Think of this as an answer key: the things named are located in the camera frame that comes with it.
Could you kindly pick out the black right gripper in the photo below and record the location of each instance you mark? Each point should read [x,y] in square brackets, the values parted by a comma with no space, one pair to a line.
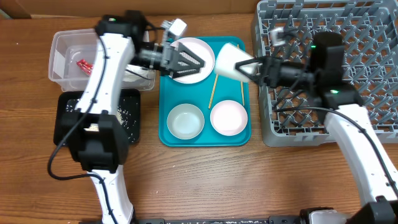
[265,71]

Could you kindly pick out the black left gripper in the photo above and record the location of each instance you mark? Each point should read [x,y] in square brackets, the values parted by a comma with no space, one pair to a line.
[180,57]

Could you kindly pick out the white plastic cup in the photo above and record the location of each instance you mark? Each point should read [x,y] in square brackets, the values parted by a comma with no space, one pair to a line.
[226,60]

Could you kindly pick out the white small bowl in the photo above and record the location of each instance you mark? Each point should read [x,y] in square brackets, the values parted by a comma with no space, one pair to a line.
[228,118]

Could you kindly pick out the white tissue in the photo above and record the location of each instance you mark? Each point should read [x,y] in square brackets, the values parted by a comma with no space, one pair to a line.
[134,73]

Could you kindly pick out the grey bowl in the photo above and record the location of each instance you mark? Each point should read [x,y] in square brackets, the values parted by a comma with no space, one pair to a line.
[185,121]

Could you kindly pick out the cooked white rice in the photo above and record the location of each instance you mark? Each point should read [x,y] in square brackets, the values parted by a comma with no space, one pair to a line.
[129,115]

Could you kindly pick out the red wrapper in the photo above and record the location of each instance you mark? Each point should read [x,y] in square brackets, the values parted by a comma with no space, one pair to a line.
[86,67]

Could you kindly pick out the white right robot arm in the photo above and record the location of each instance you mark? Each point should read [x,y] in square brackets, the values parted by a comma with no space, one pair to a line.
[341,110]

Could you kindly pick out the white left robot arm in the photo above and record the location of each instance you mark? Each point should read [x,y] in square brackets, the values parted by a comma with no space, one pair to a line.
[92,132]

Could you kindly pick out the grey dishwasher rack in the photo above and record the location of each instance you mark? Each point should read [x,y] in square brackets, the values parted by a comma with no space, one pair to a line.
[369,29]

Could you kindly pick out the black waste tray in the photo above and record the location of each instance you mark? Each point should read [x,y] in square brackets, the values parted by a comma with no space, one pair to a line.
[67,102]

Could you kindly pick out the clear plastic waste bin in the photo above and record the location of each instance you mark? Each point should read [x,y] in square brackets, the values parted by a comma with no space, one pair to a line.
[70,46]

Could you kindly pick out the right wooden chopstick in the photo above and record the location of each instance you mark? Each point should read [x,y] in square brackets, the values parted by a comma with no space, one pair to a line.
[241,86]

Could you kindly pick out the wooden chopstick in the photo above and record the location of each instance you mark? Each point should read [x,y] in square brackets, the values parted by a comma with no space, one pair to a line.
[213,91]
[241,86]

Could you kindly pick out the large white round plate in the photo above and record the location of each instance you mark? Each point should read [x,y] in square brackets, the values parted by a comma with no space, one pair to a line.
[204,51]

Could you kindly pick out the left wooden chopstick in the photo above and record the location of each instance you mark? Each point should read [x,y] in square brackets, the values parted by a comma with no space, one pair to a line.
[213,91]

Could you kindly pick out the teal plastic tray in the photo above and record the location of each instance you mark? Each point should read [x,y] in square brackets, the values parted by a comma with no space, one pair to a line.
[173,93]

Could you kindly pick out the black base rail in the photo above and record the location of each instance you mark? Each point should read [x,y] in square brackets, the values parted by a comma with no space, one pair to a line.
[233,220]

